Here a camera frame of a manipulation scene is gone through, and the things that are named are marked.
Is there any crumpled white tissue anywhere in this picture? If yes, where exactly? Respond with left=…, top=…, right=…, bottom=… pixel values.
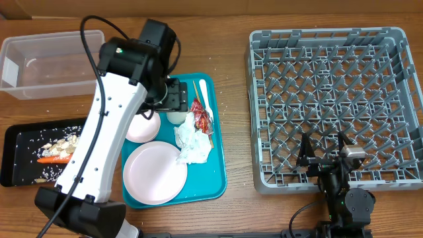
left=174, top=112, right=212, bottom=164

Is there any large pink plate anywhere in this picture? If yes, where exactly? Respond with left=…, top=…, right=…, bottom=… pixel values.
left=123, top=141, right=188, bottom=205

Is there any wooden chopstick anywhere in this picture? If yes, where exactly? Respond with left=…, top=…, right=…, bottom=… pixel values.
left=192, top=81, right=214, bottom=149

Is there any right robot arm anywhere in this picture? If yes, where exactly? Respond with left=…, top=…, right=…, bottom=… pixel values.
left=288, top=132, right=376, bottom=238

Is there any orange carrot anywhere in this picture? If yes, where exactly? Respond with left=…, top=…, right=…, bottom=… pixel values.
left=37, top=154, right=72, bottom=164

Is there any white paper cup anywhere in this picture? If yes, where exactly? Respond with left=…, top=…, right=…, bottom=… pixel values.
left=166, top=112, right=188, bottom=125

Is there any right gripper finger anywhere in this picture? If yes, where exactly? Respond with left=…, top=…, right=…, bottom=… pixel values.
left=296, top=133, right=315, bottom=167
left=338, top=132, right=353, bottom=152

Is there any black waste tray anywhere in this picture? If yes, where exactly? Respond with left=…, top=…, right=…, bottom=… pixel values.
left=1, top=118, right=86, bottom=187

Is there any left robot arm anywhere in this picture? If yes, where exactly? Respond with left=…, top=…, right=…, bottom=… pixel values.
left=34, top=19, right=188, bottom=237

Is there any clear plastic bin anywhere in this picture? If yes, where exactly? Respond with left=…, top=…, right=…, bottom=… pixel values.
left=1, top=31, right=96, bottom=100

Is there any red snack wrapper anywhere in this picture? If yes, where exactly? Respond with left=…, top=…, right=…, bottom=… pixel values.
left=190, top=99, right=213, bottom=136

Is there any teal serving tray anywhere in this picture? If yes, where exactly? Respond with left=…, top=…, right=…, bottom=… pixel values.
left=120, top=72, right=228, bottom=210

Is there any white plastic fork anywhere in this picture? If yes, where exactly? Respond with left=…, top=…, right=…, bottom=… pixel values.
left=199, top=79, right=213, bottom=122

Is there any food scraps pile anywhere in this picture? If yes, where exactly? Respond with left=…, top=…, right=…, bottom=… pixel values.
left=33, top=126, right=82, bottom=183

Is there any grey dishwasher rack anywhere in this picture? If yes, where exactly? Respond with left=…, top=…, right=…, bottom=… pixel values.
left=245, top=27, right=422, bottom=194

